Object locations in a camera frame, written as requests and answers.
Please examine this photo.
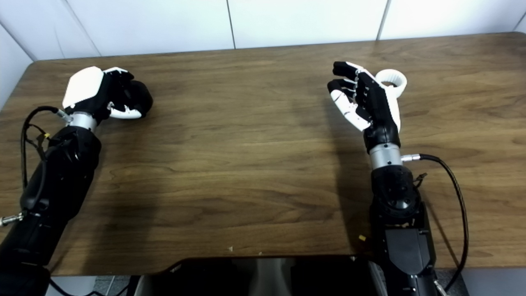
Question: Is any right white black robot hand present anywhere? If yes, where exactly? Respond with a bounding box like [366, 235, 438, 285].
[327, 61, 401, 153]

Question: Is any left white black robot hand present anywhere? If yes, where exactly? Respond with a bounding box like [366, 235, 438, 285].
[62, 66, 153, 124]

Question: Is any white toothed ring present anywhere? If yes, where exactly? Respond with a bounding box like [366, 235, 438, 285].
[375, 69, 408, 99]

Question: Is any round black part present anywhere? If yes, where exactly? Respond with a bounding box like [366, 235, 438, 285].
[123, 80, 153, 118]

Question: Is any glossy black robot torso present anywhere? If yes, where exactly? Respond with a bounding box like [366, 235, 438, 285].
[136, 256, 389, 296]

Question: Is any left arm thin wire bundle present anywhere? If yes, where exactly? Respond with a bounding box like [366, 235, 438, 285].
[27, 123, 54, 161]

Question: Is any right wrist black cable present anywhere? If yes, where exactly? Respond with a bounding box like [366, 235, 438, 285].
[401, 153, 470, 292]

